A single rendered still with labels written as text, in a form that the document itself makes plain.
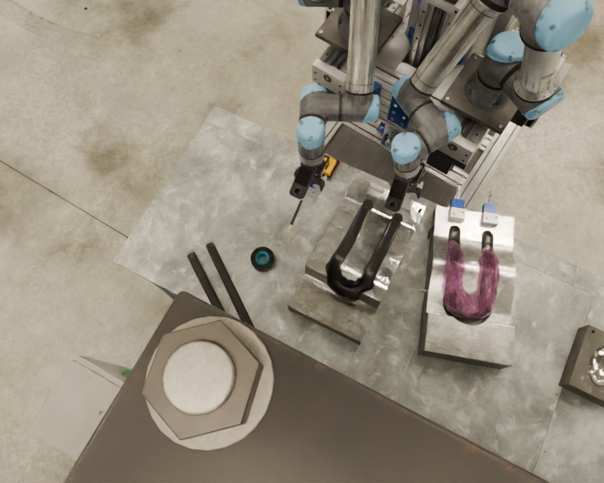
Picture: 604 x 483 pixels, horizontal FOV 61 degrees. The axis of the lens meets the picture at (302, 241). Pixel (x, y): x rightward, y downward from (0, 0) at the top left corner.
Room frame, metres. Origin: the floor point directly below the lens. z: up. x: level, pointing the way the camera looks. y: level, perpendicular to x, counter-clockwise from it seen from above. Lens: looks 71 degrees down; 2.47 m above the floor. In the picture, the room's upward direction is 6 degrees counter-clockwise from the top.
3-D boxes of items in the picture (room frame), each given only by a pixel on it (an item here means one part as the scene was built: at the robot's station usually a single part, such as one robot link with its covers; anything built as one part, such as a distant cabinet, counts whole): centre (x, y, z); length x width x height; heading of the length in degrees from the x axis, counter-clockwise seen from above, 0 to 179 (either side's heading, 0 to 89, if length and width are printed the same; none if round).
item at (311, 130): (0.72, -0.05, 1.25); 0.09 x 0.08 x 0.11; 171
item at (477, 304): (0.36, -0.52, 0.90); 0.26 x 0.18 x 0.08; 164
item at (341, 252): (0.49, -0.20, 0.92); 0.35 x 0.16 x 0.09; 147
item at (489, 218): (0.60, -0.64, 0.86); 0.13 x 0.05 x 0.05; 164
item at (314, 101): (0.81, -0.09, 1.25); 0.11 x 0.11 x 0.08; 81
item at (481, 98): (0.94, -0.66, 1.09); 0.15 x 0.15 x 0.10
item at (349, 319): (0.48, -0.18, 0.87); 0.50 x 0.26 x 0.14; 147
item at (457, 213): (0.63, -0.54, 0.86); 0.13 x 0.05 x 0.05; 164
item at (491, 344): (0.36, -0.52, 0.86); 0.50 x 0.26 x 0.11; 164
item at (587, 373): (0.06, -0.86, 0.84); 0.20 x 0.15 x 0.07; 147
